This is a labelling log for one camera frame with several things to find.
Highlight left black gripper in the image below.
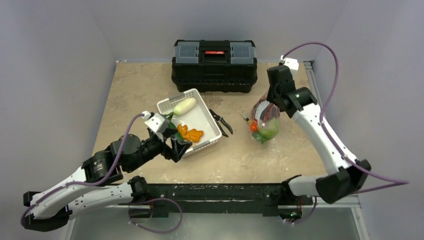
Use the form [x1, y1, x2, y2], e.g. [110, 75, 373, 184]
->
[126, 126, 192, 172]

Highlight orange plastic carrot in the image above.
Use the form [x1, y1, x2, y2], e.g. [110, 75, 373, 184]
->
[249, 121, 259, 133]

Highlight clear zip top bag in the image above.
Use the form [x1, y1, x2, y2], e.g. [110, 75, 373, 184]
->
[250, 91, 281, 144]

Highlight green cabbage head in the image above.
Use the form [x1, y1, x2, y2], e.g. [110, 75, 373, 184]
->
[252, 118, 280, 144]

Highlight red grape bunch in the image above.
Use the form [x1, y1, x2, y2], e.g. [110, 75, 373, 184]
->
[251, 100, 280, 126]

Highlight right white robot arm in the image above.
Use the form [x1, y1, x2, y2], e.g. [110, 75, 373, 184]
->
[266, 64, 372, 204]

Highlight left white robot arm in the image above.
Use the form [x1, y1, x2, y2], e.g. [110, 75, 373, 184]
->
[20, 128, 192, 232]

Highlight dark green cucumber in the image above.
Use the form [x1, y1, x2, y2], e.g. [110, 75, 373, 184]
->
[168, 122, 184, 142]

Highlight white plastic basket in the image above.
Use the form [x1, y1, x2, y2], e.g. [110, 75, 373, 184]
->
[156, 88, 222, 157]

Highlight black plastic toolbox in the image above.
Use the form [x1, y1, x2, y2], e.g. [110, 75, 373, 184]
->
[171, 39, 258, 93]

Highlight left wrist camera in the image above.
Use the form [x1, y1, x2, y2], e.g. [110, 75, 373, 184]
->
[141, 111, 171, 134]

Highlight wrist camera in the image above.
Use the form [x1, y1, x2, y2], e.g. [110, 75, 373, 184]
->
[141, 111, 171, 134]
[279, 55, 299, 72]

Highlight black wire stripper pliers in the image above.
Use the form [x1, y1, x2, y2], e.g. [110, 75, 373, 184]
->
[208, 108, 234, 138]

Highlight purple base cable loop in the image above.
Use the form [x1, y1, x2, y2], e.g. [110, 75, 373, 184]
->
[127, 197, 184, 235]

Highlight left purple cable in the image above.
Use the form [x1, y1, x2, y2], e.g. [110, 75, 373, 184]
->
[19, 112, 147, 227]

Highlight yellow handled screwdriver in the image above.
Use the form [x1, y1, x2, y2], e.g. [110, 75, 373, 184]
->
[240, 113, 252, 126]

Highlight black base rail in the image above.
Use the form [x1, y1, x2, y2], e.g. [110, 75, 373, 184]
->
[128, 183, 315, 220]

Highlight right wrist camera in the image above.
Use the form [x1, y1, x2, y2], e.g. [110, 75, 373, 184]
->
[279, 55, 299, 72]

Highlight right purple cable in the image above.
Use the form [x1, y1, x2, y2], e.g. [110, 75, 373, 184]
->
[281, 42, 410, 195]

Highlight aluminium table edge rail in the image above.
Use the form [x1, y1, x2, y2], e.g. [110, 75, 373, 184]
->
[303, 60, 339, 157]

